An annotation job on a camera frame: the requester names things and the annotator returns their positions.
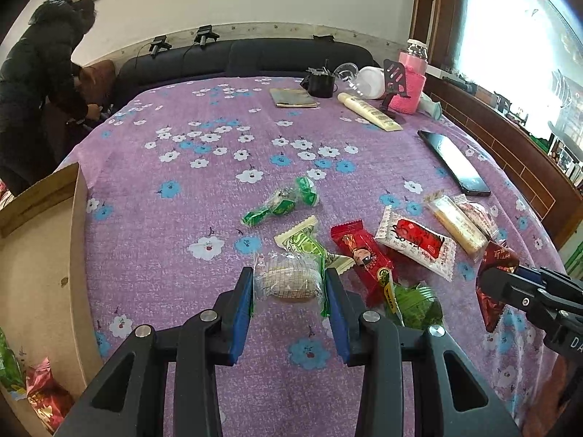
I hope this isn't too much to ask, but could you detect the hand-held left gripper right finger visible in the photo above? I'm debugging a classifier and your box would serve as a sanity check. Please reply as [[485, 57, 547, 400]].
[[324, 268, 522, 437]]

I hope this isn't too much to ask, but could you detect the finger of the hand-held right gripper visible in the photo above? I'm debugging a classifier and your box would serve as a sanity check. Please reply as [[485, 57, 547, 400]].
[[514, 266, 583, 304], [481, 267, 564, 325]]

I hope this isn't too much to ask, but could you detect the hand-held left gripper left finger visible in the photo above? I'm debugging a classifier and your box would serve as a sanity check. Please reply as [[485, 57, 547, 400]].
[[52, 267, 254, 437]]

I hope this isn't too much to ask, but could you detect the dark red snack packet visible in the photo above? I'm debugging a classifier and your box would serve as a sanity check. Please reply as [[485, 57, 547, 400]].
[[475, 241, 521, 334]]

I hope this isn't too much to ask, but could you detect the clear-wrapped brown cake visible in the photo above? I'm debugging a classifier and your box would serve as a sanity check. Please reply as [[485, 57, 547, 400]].
[[252, 251, 329, 318]]

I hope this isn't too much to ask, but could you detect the red cartoon snack packet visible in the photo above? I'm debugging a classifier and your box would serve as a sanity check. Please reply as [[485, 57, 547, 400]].
[[330, 219, 396, 307]]

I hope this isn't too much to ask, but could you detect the pink and white snack packet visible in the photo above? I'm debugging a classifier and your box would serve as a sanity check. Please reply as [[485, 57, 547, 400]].
[[453, 194, 508, 242]]

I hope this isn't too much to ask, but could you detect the dark green snack packet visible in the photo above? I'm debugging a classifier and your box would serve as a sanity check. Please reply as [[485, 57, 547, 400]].
[[384, 281, 444, 331]]

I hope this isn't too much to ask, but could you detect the green and white snack packet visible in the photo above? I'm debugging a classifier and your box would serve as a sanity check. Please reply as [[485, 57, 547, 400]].
[[274, 215, 355, 276]]

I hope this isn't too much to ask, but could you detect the yellow biscuit packet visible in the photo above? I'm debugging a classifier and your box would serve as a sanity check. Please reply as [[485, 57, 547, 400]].
[[423, 193, 488, 256]]

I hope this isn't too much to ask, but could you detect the white and red snack packet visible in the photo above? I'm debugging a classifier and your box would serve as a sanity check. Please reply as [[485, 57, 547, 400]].
[[375, 206, 457, 282]]

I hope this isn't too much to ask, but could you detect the green twisted candy packet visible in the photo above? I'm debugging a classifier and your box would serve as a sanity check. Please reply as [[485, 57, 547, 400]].
[[240, 177, 320, 229]]

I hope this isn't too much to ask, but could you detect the cardboard box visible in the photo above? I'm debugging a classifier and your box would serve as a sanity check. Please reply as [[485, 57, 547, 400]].
[[0, 162, 106, 434]]

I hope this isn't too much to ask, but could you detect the purple floral bedsheet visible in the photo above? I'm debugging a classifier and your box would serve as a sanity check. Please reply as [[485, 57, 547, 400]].
[[55, 75, 575, 437]]

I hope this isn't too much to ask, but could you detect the black smartphone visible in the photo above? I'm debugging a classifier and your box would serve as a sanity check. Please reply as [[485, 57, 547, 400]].
[[418, 130, 492, 197]]

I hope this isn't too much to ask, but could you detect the shiny red snack packet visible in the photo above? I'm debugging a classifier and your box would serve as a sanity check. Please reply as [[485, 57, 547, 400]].
[[25, 356, 76, 434]]

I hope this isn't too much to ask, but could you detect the olive notebook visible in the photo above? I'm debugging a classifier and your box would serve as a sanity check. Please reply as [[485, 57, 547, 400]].
[[269, 87, 320, 110]]

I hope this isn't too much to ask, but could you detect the pink sleeved bottle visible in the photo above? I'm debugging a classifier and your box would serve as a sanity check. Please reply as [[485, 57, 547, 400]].
[[387, 39, 429, 115]]

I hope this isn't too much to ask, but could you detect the black cup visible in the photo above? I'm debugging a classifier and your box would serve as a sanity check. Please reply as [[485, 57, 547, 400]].
[[301, 60, 338, 99]]

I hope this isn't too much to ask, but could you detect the white jar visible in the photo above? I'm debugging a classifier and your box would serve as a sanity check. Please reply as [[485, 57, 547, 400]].
[[353, 66, 388, 100]]

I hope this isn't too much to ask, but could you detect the black phone stand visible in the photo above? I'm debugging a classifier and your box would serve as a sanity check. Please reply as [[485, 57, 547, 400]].
[[379, 59, 411, 122]]

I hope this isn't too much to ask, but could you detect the clear plastic container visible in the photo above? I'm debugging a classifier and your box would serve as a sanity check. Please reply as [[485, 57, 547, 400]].
[[334, 61, 360, 85]]

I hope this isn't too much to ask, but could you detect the black sofa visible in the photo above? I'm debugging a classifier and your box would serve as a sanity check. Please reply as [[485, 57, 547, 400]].
[[109, 39, 381, 110]]

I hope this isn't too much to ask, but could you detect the brown armchair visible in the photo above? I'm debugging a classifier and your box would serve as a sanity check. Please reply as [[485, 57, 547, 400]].
[[73, 59, 117, 119]]

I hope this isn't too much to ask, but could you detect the black clamp device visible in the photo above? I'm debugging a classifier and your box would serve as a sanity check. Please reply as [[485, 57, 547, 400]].
[[193, 25, 222, 47], [149, 35, 173, 58]]

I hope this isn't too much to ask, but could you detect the wooden bed frame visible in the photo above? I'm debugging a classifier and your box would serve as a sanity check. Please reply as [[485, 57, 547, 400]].
[[428, 73, 571, 247]]

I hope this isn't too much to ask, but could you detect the wooden window frame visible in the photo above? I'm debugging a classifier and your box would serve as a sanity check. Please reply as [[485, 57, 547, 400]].
[[409, 0, 462, 70]]

